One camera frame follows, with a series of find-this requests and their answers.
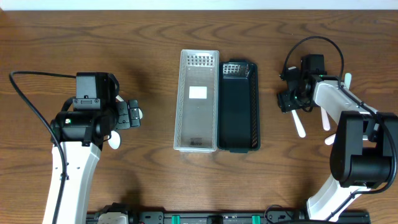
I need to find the left black cable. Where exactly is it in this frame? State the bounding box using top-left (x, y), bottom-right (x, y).
top-left (8, 70), bottom-right (77, 224)

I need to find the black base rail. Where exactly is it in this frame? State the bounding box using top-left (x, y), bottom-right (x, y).
top-left (85, 203), bottom-right (371, 224)

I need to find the black perforated plastic basket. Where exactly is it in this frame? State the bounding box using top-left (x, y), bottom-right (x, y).
top-left (217, 60), bottom-right (261, 153)

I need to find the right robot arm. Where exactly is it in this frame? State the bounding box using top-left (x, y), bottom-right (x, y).
top-left (277, 54), bottom-right (397, 222)

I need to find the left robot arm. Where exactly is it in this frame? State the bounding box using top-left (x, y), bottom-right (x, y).
top-left (43, 72), bottom-right (142, 223)

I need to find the white perforated plastic basket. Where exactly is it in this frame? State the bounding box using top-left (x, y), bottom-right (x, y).
top-left (174, 49), bottom-right (219, 153)

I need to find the white plastic spoon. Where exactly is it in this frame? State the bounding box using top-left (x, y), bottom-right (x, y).
top-left (116, 95), bottom-right (143, 119)
top-left (321, 108), bottom-right (331, 131)
top-left (108, 131), bottom-right (121, 149)

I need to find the white plastic fork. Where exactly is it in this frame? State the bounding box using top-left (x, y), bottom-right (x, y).
top-left (292, 110), bottom-right (306, 138)
top-left (344, 73), bottom-right (352, 89)
top-left (324, 134), bottom-right (336, 146)

